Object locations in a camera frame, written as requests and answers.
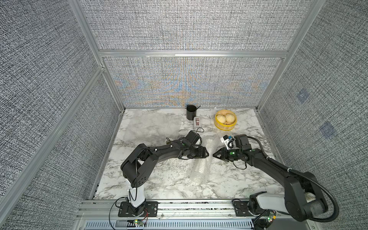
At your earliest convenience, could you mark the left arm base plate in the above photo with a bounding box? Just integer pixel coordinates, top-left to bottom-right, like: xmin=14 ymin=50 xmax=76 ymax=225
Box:
xmin=118 ymin=201 xmax=159 ymax=218

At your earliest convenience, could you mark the right black corrugated cable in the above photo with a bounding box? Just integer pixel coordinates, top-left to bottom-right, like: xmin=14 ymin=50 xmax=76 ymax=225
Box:
xmin=247 ymin=136 xmax=340 ymax=223

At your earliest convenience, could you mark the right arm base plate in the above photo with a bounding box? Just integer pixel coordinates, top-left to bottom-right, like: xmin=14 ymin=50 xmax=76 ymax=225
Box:
xmin=231 ymin=199 xmax=258 ymax=217

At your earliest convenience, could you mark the aluminium front rail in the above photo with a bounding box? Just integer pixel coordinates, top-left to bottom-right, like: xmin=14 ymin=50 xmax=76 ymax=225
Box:
xmin=73 ymin=199 xmax=323 ymax=230

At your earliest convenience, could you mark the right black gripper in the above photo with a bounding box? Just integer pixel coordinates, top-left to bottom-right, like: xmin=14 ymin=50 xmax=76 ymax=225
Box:
xmin=211 ymin=148 xmax=242 ymax=162

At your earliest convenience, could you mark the right bun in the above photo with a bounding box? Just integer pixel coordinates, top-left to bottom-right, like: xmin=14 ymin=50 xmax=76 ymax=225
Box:
xmin=225 ymin=114 xmax=236 ymax=124

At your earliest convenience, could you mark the tall white ribbed vase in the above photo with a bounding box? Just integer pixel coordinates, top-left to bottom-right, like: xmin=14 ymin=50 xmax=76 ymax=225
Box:
xmin=189 ymin=137 xmax=218 ymax=185

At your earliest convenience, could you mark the bun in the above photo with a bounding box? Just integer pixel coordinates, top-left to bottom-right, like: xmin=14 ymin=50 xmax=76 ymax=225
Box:
xmin=225 ymin=114 xmax=236 ymax=124
xmin=216 ymin=115 xmax=226 ymax=124

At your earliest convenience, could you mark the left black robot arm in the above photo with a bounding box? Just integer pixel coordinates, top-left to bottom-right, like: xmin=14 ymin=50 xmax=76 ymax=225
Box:
xmin=120 ymin=130 xmax=209 ymax=209

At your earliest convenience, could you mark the left bun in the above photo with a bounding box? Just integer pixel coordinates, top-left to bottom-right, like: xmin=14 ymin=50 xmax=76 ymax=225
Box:
xmin=216 ymin=115 xmax=226 ymax=124

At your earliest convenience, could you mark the black cup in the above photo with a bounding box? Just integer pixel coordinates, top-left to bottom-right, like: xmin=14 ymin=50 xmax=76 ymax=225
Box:
xmin=186 ymin=104 xmax=201 ymax=121

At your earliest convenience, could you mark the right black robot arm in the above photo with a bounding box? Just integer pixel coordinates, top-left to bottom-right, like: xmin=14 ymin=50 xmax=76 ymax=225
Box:
xmin=213 ymin=135 xmax=339 ymax=222

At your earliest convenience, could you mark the yellow steamer basket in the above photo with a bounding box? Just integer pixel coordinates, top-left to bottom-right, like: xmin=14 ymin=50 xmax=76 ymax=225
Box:
xmin=214 ymin=109 xmax=237 ymax=131

